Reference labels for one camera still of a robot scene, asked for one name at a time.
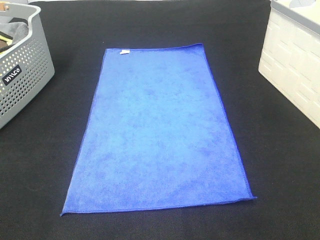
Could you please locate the black table cover cloth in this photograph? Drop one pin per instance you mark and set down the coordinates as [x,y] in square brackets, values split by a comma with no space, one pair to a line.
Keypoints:
[279,146]

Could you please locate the yellow black sponge in basket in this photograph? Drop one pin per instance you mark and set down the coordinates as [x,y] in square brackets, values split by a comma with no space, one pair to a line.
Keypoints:
[5,40]

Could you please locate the blue microfiber towel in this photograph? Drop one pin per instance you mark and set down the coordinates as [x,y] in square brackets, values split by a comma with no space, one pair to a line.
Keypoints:
[157,137]

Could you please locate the grey cloth in basket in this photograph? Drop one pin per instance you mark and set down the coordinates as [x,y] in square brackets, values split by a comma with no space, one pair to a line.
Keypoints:
[15,31]

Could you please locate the white plastic storage box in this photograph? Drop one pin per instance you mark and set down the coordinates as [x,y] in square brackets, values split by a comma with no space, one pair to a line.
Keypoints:
[290,57]

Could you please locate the grey perforated plastic basket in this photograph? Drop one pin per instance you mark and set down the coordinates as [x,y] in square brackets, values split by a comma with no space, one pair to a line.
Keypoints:
[26,67]

